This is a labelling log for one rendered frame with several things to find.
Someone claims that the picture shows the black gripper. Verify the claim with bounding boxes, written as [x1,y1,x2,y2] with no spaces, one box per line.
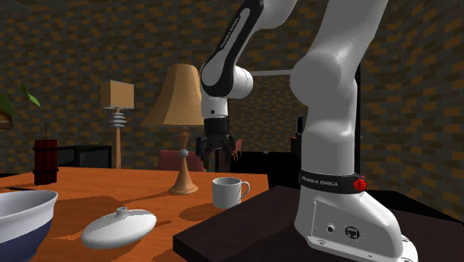
[196,115,237,163]

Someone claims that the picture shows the white mug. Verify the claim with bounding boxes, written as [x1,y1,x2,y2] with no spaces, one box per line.
[211,176,251,211]

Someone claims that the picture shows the wooden table lamp tan shade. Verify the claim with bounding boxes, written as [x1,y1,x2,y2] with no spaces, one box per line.
[139,63,206,196]

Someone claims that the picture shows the dark robot stand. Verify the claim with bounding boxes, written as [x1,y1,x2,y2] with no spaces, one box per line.
[173,185,464,262]

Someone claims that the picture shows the orange wooden table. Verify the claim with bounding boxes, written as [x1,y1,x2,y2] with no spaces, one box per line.
[0,166,270,262]

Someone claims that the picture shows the floor lamp square tan shade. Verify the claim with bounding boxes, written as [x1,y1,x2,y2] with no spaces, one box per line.
[100,80,135,170]

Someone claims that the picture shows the white flat round vase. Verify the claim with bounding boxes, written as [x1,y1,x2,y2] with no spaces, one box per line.
[80,206,158,251]

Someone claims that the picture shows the black low cabinet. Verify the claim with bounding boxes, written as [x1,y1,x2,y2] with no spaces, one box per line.
[57,144,113,169]

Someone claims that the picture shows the red ribbed vase black bands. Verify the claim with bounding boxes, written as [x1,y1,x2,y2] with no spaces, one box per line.
[32,123,60,186]

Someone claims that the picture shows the green leafy plant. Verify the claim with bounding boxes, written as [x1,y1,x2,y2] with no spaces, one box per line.
[0,82,43,118]

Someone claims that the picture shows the white and blue bowl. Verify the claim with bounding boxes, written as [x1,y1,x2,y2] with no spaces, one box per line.
[0,189,59,262]

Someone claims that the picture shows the framed wall picture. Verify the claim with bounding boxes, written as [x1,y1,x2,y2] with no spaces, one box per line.
[0,110,13,130]

